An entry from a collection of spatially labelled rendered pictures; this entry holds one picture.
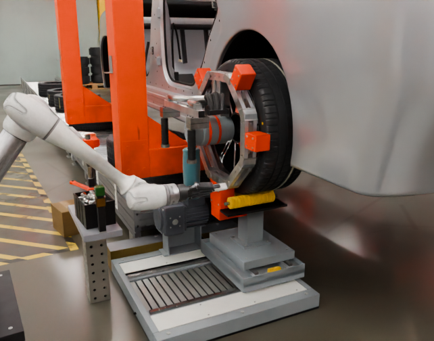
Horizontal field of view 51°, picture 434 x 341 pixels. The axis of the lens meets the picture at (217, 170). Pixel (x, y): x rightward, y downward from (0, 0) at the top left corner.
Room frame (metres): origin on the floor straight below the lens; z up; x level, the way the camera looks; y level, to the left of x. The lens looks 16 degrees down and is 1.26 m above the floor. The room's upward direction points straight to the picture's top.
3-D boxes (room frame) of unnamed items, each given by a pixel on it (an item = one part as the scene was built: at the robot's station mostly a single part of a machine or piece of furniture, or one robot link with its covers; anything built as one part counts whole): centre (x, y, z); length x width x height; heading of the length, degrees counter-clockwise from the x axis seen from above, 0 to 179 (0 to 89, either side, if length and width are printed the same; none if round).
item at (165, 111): (2.23, 0.23, 0.93); 0.09 x 0.05 x 0.05; 116
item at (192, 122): (1.92, 0.08, 0.93); 0.09 x 0.05 x 0.05; 116
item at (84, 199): (1.99, 0.57, 0.51); 0.20 x 0.14 x 0.13; 31
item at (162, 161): (2.63, 0.18, 0.69); 0.52 x 0.17 x 0.35; 116
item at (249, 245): (2.24, -0.18, 0.32); 0.40 x 0.30 x 0.28; 26
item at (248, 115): (2.16, -0.03, 0.85); 0.54 x 0.07 x 0.54; 26
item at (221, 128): (2.13, 0.04, 0.85); 0.21 x 0.14 x 0.14; 116
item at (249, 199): (2.10, -0.17, 0.51); 0.29 x 0.06 x 0.06; 116
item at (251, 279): (2.24, -0.18, 0.13); 0.50 x 0.36 x 0.10; 26
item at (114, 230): (2.03, 0.59, 0.44); 0.43 x 0.17 x 0.03; 26
